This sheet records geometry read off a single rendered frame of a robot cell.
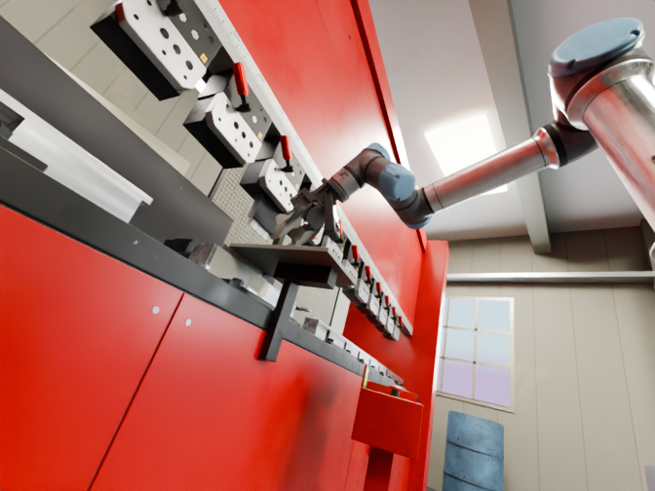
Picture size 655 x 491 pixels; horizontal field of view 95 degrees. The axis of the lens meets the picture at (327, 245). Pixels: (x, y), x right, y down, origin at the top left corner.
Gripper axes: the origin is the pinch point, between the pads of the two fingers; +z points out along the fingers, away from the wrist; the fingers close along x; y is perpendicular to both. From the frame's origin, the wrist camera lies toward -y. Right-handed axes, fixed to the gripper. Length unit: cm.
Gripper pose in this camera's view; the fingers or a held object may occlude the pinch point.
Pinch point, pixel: (282, 244)
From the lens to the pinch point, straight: 77.1
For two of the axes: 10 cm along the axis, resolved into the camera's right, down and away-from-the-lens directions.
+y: -5.2, -5.9, 6.2
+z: -7.6, 6.4, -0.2
